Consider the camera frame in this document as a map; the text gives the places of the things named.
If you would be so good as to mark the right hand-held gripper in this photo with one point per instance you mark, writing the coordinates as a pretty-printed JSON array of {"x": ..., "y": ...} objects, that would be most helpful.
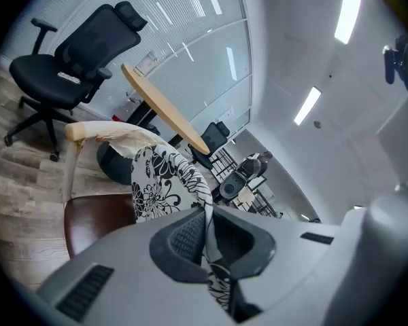
[{"x": 406, "y": 141}]

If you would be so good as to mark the round wooden table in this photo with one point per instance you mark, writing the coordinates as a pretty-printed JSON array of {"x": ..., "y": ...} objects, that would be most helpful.
[{"x": 163, "y": 109}]

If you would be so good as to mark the black mesh office chair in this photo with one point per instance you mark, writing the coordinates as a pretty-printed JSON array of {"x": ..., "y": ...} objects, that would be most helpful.
[
  {"x": 212, "y": 138},
  {"x": 37, "y": 70}
]

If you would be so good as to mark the black-and-white floral cloth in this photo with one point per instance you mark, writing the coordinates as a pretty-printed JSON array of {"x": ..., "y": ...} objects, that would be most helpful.
[{"x": 156, "y": 189}]

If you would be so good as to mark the beige tablecloth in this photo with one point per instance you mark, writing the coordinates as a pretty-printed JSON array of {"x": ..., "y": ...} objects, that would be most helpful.
[{"x": 246, "y": 197}]

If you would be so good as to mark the black grey machine top right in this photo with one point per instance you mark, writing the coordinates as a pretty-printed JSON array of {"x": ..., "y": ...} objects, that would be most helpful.
[{"x": 233, "y": 187}]

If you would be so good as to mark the long ceiling light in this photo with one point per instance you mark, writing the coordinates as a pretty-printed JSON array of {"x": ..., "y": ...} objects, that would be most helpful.
[
  {"x": 307, "y": 105},
  {"x": 348, "y": 12}
]

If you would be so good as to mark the wooden chair brown seat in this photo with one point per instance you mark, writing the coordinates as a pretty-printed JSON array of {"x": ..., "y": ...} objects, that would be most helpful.
[{"x": 95, "y": 222}]

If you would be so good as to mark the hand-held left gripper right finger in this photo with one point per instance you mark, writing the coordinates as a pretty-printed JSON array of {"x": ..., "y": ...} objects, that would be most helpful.
[{"x": 292, "y": 267}]

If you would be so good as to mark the round ceiling smoke detector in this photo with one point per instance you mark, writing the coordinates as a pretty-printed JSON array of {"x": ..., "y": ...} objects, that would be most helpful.
[{"x": 317, "y": 124}]

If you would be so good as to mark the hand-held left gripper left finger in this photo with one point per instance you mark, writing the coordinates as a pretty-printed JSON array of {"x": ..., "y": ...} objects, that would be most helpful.
[{"x": 132, "y": 277}]

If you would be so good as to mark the white extension socket strip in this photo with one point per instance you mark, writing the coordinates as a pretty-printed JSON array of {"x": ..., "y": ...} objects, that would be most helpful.
[{"x": 68, "y": 77}]

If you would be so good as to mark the black head-worn camera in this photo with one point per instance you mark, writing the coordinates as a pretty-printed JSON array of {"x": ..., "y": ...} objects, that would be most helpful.
[{"x": 399, "y": 59}]

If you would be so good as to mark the white paper notice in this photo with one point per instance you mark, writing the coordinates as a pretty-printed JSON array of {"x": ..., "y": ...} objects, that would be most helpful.
[{"x": 225, "y": 114}]

